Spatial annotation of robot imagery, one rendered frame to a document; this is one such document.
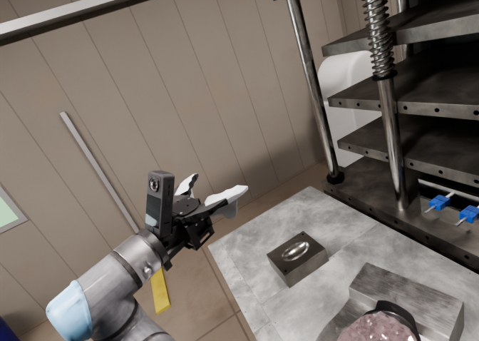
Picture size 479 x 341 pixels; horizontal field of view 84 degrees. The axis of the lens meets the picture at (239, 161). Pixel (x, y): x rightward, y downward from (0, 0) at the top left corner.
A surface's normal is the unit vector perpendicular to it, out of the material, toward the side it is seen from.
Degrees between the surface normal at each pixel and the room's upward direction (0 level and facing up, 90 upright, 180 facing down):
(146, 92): 90
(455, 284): 0
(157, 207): 61
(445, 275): 0
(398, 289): 0
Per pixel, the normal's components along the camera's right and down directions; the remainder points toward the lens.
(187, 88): 0.39, 0.24
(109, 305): 0.73, 0.02
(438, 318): -0.34, -0.86
